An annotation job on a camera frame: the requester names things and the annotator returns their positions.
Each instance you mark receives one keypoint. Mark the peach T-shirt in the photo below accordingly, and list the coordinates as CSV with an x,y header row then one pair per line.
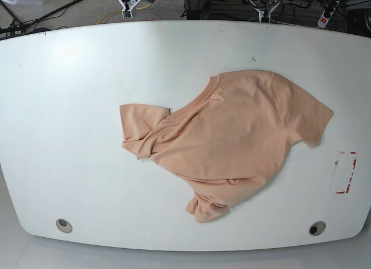
x,y
231,140

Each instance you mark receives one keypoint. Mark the left table grommet hole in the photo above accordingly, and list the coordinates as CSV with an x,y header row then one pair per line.
x,y
64,226

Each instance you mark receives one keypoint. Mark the table grommet hole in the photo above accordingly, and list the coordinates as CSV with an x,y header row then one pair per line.
x,y
317,228
64,226

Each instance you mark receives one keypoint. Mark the right table grommet hole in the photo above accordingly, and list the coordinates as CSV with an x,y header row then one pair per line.
x,y
317,228

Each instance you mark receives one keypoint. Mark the red tape rectangle marking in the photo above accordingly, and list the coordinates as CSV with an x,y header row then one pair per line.
x,y
344,169

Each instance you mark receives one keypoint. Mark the white power strip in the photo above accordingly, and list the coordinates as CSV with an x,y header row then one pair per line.
x,y
328,12

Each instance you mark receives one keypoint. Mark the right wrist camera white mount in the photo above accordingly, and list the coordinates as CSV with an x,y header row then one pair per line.
x,y
128,7

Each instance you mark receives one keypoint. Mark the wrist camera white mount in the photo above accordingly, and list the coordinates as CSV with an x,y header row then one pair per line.
x,y
264,14
128,7

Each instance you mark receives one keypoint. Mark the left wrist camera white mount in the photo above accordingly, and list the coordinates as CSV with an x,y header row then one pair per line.
x,y
264,14

